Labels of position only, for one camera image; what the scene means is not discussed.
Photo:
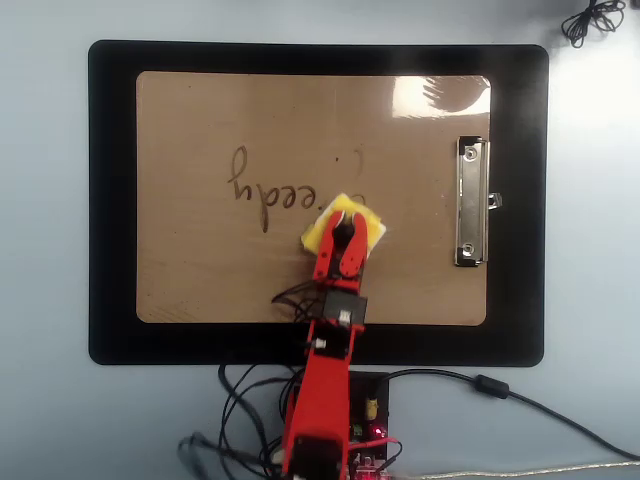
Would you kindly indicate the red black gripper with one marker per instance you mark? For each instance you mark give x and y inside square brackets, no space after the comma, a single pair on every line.
[345,307]

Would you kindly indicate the yellow white sponge with knob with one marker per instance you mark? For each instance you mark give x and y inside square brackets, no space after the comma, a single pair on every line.
[312,237]

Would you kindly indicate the black robot base with electronics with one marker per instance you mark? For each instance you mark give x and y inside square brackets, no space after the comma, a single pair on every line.
[380,387]

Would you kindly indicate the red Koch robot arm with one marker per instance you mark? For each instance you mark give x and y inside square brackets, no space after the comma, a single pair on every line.
[320,390]

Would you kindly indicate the metal clipboard clip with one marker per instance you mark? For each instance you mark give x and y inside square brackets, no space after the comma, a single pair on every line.
[472,200]

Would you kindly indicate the brown clipboard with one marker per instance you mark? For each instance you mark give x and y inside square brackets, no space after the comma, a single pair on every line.
[250,110]

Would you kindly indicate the black mat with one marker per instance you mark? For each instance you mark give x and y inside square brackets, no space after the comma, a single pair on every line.
[110,200]

